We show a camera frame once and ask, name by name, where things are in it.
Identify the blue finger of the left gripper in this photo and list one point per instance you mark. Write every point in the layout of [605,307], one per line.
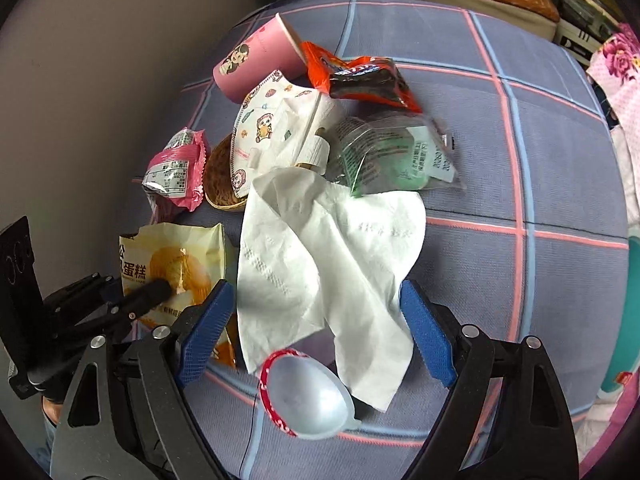
[142,299]

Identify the brown woven coaster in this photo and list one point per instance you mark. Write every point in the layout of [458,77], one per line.
[217,186]

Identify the pink cartoon paper cup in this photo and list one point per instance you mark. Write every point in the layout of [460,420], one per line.
[275,45]

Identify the teal trash bin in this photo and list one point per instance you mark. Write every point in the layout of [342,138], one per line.
[620,365]

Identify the purple plaid cloth cover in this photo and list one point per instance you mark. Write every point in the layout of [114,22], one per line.
[536,243]

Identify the person's left hand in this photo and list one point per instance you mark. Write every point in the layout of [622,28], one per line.
[52,410]

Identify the white paper tissue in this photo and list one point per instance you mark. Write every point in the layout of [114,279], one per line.
[313,257]

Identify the clear green plastic wrapper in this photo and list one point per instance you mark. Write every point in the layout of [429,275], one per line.
[391,152]

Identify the white cartoon face mask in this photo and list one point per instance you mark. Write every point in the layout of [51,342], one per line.
[273,123]

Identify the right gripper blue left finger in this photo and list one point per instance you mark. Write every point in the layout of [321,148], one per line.
[161,438]

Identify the orange snack wrapper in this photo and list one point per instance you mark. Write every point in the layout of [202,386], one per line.
[372,79]

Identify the white nightstand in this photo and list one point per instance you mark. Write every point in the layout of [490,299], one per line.
[583,27]

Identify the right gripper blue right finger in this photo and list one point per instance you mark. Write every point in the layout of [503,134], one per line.
[464,359]

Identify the pink snack packet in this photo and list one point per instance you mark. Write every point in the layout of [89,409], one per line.
[174,177]

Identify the yellow cake wrapper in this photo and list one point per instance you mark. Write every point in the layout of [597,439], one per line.
[191,258]

